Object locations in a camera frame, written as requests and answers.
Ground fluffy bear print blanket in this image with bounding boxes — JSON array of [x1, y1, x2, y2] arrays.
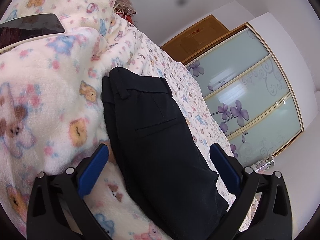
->
[[1, 0, 174, 237]]

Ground brown wooden door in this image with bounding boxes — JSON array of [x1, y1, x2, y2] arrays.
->
[[159, 14, 249, 66]]

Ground floral print bed sheet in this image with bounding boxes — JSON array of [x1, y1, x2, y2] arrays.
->
[[112, 24, 258, 233]]

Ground pink clothes pile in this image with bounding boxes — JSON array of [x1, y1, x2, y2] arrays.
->
[[113, 0, 137, 24]]

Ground black pants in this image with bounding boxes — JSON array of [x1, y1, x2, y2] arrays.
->
[[101, 67, 228, 239]]

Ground clear container of plush toys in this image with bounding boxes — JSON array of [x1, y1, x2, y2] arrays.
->
[[251, 155, 274, 174]]

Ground floral glass sliding wardrobe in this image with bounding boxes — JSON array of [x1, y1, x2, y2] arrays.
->
[[187, 24, 304, 165]]

